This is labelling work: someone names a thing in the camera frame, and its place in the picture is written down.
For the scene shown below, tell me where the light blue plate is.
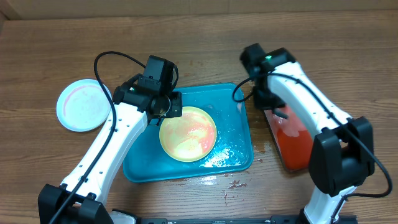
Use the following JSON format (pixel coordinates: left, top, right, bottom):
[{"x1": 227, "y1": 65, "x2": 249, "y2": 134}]
[{"x1": 56, "y1": 79, "x2": 111, "y2": 132}]

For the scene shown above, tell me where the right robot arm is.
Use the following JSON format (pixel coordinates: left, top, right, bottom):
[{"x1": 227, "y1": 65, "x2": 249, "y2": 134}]
[{"x1": 240, "y1": 44, "x2": 375, "y2": 223}]

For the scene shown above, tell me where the yellow plate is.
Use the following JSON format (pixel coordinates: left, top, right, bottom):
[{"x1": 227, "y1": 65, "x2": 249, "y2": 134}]
[{"x1": 159, "y1": 106, "x2": 217, "y2": 162}]

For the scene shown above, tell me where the black tray with red water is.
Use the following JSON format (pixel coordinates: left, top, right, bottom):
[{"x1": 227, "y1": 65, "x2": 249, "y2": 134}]
[{"x1": 264, "y1": 105, "x2": 313, "y2": 172}]

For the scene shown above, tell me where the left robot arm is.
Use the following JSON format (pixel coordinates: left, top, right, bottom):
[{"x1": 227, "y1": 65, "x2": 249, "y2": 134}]
[{"x1": 38, "y1": 82, "x2": 182, "y2": 223}]

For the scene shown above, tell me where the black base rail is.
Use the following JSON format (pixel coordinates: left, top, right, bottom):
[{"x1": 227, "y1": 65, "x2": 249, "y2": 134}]
[{"x1": 136, "y1": 214, "x2": 358, "y2": 224}]

